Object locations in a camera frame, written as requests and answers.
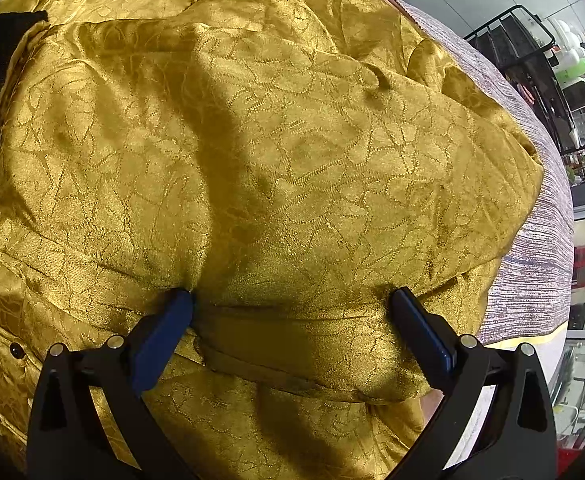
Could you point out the grey striped quilt yellow trim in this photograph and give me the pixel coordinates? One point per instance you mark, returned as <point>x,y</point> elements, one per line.
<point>532,270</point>

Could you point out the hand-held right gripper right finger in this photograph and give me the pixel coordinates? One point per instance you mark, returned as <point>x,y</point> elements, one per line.
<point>432,345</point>

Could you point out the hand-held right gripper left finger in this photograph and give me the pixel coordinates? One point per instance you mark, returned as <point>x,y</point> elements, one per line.
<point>162,342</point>

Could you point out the green bottle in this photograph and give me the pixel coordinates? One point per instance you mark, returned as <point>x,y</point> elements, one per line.
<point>575,69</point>

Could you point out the gold satin jacket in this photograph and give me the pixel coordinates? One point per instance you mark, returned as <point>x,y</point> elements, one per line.
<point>272,160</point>

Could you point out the row of white bottles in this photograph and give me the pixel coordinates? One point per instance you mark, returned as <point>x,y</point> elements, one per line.
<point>572,40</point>

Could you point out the black metal rack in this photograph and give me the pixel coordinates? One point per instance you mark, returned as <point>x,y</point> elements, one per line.
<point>522,55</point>

